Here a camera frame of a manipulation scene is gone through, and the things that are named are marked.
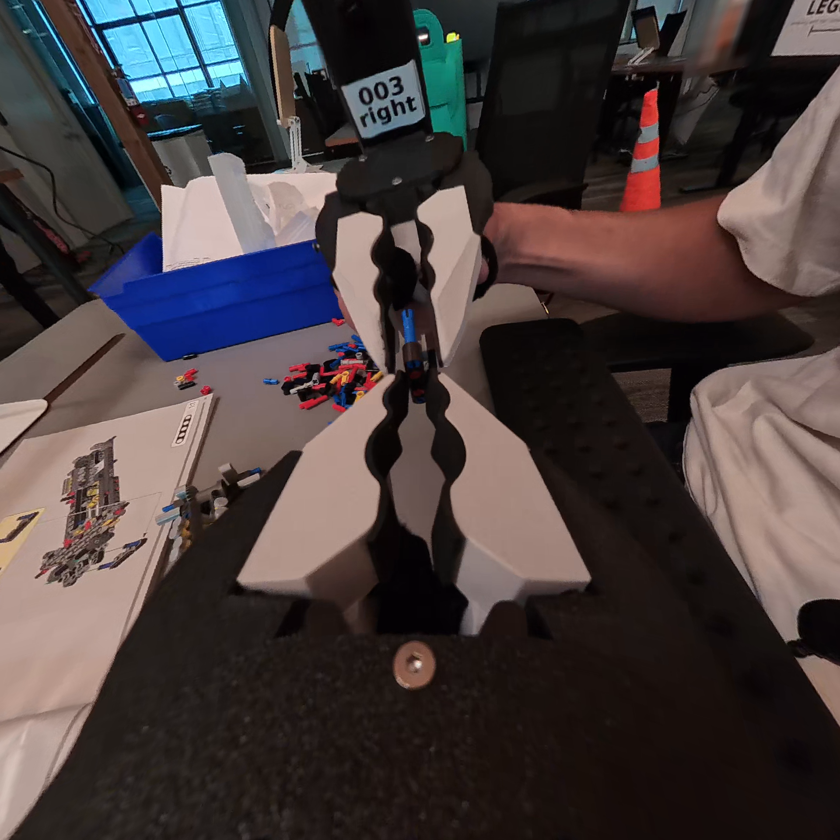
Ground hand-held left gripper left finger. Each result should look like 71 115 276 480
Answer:
236 374 409 622

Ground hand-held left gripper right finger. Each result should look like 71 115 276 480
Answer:
425 373 593 635

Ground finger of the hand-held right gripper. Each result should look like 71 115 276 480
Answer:
416 187 484 368
333 213 396 373

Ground grey lego chassis assembly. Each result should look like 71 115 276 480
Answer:
156 462 263 559

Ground black lego beam blue pins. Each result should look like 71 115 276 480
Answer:
397 308 438 404

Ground person's right forearm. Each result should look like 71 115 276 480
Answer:
518 193 788 324

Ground pile of lego pins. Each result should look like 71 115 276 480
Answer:
281 335 385 413

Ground lego instruction booklet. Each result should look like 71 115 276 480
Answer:
0 394 216 821

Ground person's right hand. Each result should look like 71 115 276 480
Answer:
484 202 534 286

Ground curved black and wood stand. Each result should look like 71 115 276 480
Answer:
269 0 329 174

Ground teal felt bag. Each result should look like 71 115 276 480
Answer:
413 10 468 148

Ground blue plastic bin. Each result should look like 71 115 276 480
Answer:
88 233 342 362

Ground crumpled white paper bags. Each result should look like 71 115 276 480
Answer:
161 152 339 273

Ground black mesh office chair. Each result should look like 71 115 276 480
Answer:
476 0 631 211

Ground grid pane window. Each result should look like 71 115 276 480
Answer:
75 0 250 102

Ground orange traffic cone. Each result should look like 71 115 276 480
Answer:
620 88 662 212

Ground white cabinet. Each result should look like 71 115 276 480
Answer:
147 125 214 188

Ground red fire extinguisher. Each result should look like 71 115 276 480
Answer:
115 66 148 122

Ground black and white marker sign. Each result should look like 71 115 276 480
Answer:
771 0 840 59

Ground black cable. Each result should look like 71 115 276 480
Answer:
0 147 126 257

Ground black badge reel lanyard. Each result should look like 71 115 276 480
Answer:
787 600 840 657

